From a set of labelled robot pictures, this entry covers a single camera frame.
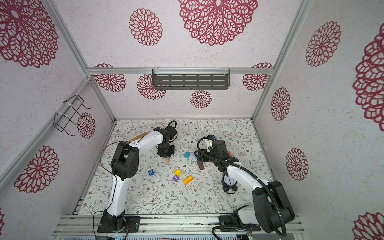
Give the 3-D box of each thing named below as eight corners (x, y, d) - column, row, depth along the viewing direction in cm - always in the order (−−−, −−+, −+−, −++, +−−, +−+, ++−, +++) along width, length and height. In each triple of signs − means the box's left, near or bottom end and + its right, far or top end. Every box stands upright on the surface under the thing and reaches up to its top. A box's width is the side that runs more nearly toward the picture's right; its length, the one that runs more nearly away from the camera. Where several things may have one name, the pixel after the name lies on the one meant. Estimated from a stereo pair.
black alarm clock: (223, 194, 86) (224, 192, 83) (220, 177, 92) (221, 174, 89) (237, 194, 86) (239, 192, 83) (234, 177, 92) (235, 174, 89)
